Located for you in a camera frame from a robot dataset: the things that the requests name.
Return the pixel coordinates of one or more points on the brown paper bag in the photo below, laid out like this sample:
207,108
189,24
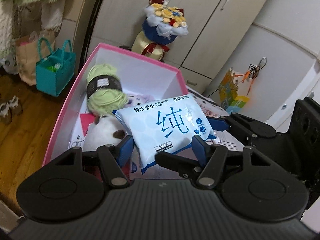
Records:
27,54

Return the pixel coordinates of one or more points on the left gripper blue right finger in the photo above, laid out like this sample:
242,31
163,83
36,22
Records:
201,150

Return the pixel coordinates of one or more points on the colourful paper gift bag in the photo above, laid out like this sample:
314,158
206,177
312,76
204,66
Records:
233,91

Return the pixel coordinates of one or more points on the purple plush toy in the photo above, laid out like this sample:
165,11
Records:
139,99

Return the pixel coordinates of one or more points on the white wardrobe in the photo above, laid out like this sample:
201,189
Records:
201,34

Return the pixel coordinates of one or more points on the blue wet wipes pack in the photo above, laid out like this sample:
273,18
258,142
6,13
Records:
164,125

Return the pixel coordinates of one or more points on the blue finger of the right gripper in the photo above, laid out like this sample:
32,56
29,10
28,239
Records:
219,124
185,167

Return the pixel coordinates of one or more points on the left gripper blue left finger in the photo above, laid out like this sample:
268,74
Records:
124,150

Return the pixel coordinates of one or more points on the gold flower bouquet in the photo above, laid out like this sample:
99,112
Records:
163,24

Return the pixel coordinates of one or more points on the red paper envelope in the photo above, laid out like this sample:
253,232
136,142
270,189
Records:
85,120

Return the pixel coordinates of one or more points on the pink knitted item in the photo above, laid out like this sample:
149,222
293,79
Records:
212,110

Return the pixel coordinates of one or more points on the cream knitted cardigan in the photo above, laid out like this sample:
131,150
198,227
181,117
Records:
51,19

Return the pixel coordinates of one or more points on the teal tote bag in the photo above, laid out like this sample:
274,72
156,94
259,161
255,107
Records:
55,69

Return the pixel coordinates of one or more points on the white fluffy plush keychain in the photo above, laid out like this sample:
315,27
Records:
105,130

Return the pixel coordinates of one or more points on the green yarn ball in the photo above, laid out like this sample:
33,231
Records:
104,90

